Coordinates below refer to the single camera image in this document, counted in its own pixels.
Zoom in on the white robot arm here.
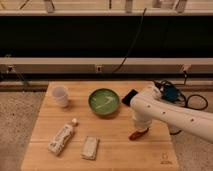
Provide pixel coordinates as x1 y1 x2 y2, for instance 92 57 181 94
130 85 213 143

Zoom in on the wooden cutting board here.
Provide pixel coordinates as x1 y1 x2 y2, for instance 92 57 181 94
21 81 179 171

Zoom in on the black hanging cable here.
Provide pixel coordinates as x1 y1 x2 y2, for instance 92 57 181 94
111 7 148 74

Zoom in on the black floor cable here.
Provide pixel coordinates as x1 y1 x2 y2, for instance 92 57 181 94
153 79 209 136

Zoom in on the metal rail beam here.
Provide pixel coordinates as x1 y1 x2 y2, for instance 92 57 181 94
0 57 213 74

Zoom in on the white squeeze bottle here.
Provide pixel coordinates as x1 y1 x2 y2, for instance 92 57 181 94
48 118 78 156

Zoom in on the blue power device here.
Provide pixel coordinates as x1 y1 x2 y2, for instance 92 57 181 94
161 80 179 102

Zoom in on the green bowl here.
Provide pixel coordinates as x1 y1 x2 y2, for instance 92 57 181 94
88 88 120 117

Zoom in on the black phone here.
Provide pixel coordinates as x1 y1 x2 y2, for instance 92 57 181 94
122 89 138 106

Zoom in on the white ceramic cup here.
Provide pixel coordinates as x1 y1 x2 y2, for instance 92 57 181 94
51 86 69 107

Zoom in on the red chili pepper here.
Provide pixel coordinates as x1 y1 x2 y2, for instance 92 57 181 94
129 128 149 141

